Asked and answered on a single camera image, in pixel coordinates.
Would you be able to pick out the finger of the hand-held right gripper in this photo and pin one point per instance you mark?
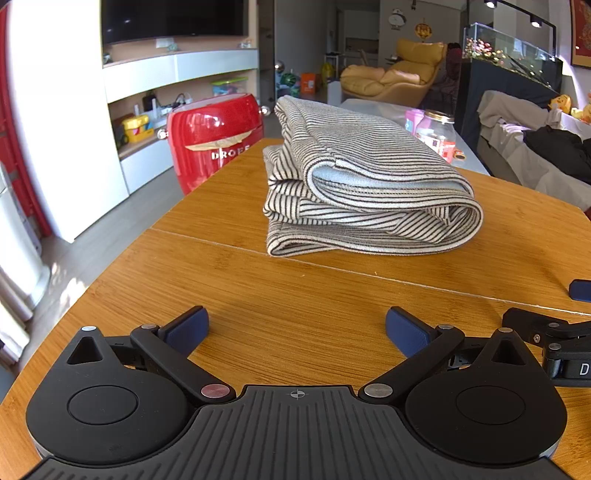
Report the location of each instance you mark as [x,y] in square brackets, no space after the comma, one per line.
[581,290]
[531,323]

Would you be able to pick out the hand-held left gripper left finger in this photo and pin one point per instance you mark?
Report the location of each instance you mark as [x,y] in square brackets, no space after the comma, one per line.
[187,328]

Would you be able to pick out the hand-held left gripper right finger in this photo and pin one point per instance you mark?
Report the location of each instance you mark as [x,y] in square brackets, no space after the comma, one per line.
[408,332]

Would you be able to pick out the striped grey knit garment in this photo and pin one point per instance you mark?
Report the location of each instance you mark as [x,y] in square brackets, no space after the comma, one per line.
[369,152]

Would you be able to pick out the black garment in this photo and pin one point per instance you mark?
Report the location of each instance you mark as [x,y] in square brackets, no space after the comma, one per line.
[563,147]

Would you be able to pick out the grey covered sofa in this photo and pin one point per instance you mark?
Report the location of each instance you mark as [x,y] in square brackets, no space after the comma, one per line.
[508,157]

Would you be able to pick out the white curtain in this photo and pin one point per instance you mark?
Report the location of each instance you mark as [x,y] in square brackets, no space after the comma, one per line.
[18,277]

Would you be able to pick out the small plush toy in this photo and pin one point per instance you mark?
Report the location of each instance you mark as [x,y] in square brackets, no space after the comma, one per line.
[582,110]

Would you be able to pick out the yellow duck plush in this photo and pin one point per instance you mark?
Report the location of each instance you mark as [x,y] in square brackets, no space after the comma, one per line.
[561,102]

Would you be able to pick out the glass jar with pink contents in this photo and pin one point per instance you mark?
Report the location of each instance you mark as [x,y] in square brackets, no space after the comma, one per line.
[436,134]

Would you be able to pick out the yellow toy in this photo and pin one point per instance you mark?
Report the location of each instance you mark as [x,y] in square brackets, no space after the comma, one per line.
[137,128]

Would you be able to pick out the black cabinet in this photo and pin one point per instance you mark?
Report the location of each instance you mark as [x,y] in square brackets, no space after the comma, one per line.
[471,92]

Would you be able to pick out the grey low table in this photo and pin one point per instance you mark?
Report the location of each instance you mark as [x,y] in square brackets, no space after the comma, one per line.
[369,108]

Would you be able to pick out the plastic box with green lid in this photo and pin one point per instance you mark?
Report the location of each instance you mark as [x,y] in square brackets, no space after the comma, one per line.
[228,86]

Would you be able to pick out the glass fish tank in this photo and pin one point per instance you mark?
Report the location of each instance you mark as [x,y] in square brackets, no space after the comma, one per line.
[508,50]

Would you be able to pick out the yellow ottoman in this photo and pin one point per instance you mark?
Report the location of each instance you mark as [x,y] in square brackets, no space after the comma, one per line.
[362,78]

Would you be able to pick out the large red framed picture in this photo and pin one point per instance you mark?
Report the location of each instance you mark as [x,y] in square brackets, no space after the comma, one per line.
[582,32]

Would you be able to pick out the orange box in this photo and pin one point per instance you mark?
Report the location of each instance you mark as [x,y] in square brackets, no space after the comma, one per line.
[310,84]

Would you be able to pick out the green ball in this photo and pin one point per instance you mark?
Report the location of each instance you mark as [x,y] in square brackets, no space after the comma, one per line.
[289,79]

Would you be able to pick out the yellow lounge chair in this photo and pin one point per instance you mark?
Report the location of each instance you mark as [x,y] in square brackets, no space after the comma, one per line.
[420,55]

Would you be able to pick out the black television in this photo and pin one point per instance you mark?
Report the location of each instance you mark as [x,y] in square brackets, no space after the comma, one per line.
[175,16]

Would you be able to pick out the white wall shelving unit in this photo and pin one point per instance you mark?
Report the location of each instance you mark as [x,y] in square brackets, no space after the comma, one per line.
[207,62]

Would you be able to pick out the red frame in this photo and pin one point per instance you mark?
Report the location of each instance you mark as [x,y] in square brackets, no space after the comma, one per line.
[18,115]

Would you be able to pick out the black track light rail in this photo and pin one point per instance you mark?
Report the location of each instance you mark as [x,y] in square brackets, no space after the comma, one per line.
[517,8]

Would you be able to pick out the yellow wall ornament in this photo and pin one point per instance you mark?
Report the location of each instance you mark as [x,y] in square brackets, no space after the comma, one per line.
[421,31]

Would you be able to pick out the round wall clock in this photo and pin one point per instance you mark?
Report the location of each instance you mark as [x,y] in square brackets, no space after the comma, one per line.
[396,18]

